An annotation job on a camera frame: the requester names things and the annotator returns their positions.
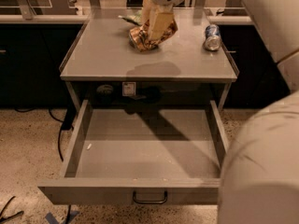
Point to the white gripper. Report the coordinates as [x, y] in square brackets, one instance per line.
[163, 17]

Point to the crushed orange can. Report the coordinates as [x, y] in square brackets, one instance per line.
[139, 37]

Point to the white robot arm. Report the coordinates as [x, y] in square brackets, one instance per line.
[260, 171]

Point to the blue soda can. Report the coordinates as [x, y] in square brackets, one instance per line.
[213, 37]

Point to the grey counter cabinet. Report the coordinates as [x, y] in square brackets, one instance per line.
[180, 73]

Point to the grey open top drawer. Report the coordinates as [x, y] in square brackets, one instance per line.
[178, 150]

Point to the green chip bag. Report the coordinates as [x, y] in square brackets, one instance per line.
[135, 18]

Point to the white sticker label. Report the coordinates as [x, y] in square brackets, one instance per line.
[128, 89]

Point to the blue floor tape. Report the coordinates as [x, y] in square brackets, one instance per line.
[66, 219]

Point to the black drawer handle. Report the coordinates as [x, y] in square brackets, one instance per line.
[156, 197]

